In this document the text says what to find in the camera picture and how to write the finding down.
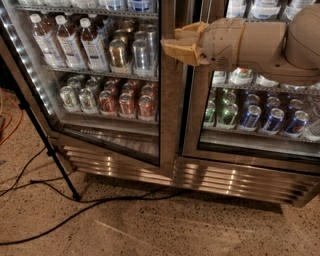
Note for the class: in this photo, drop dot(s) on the blue soda can right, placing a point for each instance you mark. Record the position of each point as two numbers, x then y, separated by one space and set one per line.
296 124

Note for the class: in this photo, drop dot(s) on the right tea bottle white cap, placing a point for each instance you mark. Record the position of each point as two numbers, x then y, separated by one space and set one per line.
93 46

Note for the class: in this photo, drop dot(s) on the white sparkling can middle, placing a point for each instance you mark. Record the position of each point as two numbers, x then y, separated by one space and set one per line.
241 76

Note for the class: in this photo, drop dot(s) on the white sparkling can right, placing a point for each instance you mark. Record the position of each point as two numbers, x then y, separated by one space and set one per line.
264 82

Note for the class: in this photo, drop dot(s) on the steel fridge bottom grille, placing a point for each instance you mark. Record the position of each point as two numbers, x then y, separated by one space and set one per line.
243 181

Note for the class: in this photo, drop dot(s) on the white sparkling can left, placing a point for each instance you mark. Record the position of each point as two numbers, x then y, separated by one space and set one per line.
219 77

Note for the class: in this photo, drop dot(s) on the silver tall can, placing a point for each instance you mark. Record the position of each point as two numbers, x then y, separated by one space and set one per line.
144 62

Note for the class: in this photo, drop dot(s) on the left tea bottle white cap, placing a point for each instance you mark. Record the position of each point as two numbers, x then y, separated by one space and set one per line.
46 39

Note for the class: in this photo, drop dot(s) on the tea bottle white cap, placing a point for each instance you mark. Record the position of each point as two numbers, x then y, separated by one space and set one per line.
46 39
93 46
69 41

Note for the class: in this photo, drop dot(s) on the middle tea bottle white cap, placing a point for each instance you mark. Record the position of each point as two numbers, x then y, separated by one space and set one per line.
69 41

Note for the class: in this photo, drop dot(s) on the red soda can right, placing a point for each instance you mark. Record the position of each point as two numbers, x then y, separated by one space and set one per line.
146 108

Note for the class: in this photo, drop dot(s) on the white sparkling can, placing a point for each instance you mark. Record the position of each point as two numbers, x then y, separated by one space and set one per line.
241 76
264 82
219 77

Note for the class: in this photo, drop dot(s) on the blue soda can left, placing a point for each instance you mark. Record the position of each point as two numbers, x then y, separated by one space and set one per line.
250 118

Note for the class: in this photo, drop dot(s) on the green white soda can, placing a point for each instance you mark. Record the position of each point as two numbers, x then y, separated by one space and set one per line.
70 99

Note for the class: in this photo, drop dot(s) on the red soda can middle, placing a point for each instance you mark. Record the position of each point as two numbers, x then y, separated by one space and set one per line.
127 105

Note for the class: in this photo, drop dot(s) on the red soda can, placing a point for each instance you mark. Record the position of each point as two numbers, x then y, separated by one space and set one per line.
127 105
108 104
146 108

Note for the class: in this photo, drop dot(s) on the blue soda can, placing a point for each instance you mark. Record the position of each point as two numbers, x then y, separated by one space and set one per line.
273 121
296 124
250 118

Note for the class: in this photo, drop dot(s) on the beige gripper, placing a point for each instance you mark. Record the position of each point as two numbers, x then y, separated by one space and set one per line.
221 41

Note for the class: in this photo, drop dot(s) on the blue soda can middle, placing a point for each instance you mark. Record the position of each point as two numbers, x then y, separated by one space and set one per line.
273 121

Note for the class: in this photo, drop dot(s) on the glass fridge door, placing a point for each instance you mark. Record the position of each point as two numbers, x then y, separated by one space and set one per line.
254 148
152 142

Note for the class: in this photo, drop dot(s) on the green can right fridge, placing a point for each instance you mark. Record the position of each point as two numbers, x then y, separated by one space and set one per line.
209 117

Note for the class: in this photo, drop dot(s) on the red soda can left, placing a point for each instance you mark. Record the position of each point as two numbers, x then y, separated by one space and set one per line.
108 104

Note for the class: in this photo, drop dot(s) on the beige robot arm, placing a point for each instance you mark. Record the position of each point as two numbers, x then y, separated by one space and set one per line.
288 53

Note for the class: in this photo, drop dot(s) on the gold tall can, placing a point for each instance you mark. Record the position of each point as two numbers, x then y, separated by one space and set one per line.
120 60

